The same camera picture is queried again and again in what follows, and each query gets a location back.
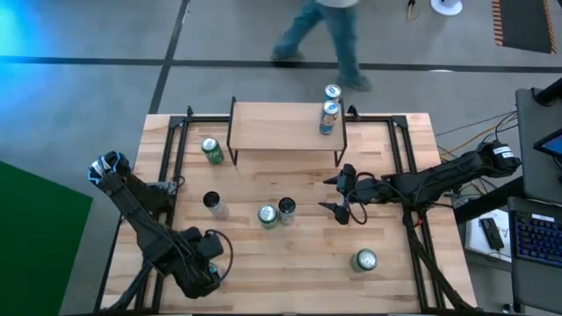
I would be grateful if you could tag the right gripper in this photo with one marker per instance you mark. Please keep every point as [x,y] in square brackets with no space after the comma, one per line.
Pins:
[373,189]

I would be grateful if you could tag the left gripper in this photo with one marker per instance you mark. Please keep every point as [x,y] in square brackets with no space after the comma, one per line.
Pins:
[193,276]

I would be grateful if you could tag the tall silver can black lid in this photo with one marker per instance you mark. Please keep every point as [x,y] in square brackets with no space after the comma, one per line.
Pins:
[286,208]
[217,208]

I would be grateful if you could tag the green soda can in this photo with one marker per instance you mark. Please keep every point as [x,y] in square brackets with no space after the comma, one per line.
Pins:
[213,152]
[365,260]
[268,215]

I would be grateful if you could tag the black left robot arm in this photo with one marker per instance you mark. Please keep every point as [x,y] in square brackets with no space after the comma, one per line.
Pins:
[131,208]

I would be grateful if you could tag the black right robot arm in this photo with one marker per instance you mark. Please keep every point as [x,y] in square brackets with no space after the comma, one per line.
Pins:
[439,177]

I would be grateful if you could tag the wooden shelf with black legs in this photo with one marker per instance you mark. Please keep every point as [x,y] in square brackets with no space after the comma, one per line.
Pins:
[281,127]

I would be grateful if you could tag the white paper sheet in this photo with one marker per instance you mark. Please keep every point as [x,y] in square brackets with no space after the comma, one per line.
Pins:
[474,237]

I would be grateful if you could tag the black desk support bar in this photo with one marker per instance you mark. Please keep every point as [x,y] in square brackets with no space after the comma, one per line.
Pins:
[487,202]

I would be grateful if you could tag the black phone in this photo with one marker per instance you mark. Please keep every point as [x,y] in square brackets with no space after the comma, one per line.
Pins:
[491,232]

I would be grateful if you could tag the person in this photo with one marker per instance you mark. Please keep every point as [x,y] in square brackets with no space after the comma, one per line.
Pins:
[347,39]

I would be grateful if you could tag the green floor mat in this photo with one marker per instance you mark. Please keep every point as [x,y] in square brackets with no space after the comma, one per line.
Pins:
[35,246]

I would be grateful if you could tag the grey desk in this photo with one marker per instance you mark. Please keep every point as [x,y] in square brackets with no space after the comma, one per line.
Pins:
[529,145]

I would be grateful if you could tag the keyboard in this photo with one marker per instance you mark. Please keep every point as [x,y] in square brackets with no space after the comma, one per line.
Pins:
[538,239]

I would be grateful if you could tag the dark screen with blue display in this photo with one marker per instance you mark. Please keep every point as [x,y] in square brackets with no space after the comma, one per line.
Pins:
[553,145]

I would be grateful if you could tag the white round stand base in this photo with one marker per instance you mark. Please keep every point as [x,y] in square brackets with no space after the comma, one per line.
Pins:
[445,6]

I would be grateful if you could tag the black mat with orange stripes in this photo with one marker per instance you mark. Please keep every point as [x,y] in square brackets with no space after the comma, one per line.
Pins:
[522,22]

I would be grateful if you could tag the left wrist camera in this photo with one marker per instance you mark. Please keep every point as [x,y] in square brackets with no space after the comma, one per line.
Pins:
[211,246]

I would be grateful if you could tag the black metal table frame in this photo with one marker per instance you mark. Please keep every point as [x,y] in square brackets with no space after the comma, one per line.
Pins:
[373,118]

